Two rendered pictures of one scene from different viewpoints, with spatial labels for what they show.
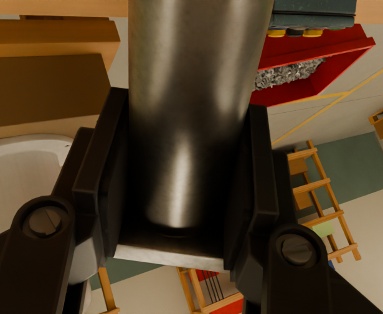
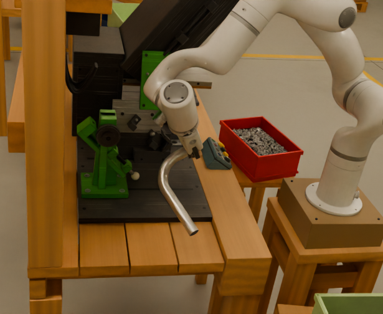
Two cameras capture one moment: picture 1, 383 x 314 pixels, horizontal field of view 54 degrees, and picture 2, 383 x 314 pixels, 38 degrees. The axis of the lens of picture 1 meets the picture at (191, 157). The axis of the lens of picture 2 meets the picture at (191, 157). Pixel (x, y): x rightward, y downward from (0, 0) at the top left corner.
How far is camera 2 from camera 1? 1.59 m
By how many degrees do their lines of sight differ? 44
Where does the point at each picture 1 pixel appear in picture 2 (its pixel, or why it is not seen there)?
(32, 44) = (279, 217)
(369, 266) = not seen: outside the picture
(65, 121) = (292, 189)
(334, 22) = (210, 142)
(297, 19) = (213, 152)
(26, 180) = (321, 185)
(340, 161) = not seen: outside the picture
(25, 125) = (297, 197)
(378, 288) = not seen: outside the picture
